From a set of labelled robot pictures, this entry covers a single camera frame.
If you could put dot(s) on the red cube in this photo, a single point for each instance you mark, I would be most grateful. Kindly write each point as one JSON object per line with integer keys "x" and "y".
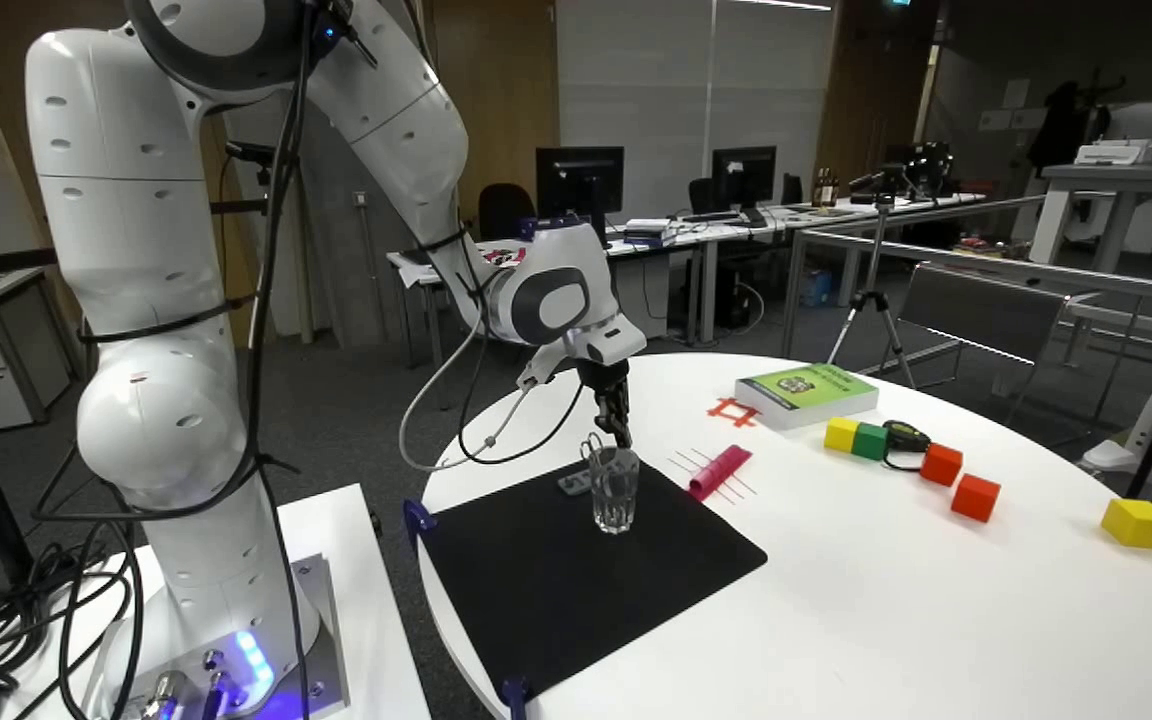
{"x": 940, "y": 464}
{"x": 973, "y": 497}

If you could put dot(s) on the black computer monitor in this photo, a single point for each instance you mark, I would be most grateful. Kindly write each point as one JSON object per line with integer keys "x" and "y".
{"x": 583, "y": 182}
{"x": 746, "y": 173}

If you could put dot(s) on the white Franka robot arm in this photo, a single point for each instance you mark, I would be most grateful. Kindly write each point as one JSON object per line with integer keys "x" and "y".
{"x": 137, "y": 202}

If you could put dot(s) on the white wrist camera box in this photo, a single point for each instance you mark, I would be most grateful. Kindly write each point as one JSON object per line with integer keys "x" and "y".
{"x": 578, "y": 333}

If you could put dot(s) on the clear glass cup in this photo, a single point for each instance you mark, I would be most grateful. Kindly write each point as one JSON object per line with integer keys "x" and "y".
{"x": 612, "y": 502}

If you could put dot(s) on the orange plastic frame piece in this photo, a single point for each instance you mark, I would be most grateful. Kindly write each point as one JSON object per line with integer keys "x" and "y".
{"x": 735, "y": 411}

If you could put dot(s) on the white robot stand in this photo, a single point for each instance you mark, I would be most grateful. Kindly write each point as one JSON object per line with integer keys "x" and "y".
{"x": 348, "y": 563}

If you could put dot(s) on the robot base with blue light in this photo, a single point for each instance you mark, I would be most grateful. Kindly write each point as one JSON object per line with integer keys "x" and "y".
{"x": 248, "y": 652}

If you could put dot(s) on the green book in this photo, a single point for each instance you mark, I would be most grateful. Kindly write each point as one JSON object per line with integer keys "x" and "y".
{"x": 804, "y": 388}

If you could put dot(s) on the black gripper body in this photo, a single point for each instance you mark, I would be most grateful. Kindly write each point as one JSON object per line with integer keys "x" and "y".
{"x": 607, "y": 381}

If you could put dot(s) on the grey metal frame barrier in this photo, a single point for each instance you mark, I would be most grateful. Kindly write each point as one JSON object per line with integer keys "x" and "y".
{"x": 988, "y": 302}

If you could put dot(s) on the black office chair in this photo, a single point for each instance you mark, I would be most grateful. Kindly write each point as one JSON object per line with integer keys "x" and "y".
{"x": 505, "y": 209}

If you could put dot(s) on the green cube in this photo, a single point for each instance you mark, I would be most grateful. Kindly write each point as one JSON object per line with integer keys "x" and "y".
{"x": 874, "y": 443}

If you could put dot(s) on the yellow cube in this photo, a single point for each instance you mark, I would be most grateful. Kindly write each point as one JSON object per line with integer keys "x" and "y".
{"x": 841, "y": 432}
{"x": 1139, "y": 521}

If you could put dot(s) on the black rectangular mat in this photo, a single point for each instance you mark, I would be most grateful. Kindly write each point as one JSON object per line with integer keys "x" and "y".
{"x": 563, "y": 587}

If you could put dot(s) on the small black object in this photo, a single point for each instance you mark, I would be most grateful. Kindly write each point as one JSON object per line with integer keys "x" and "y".
{"x": 907, "y": 432}

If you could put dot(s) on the blue table clamp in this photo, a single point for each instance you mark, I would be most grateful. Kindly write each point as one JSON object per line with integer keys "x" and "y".
{"x": 419, "y": 517}
{"x": 512, "y": 695}

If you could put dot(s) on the grey camera tripod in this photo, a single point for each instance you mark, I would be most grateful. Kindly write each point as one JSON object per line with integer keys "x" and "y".
{"x": 879, "y": 302}

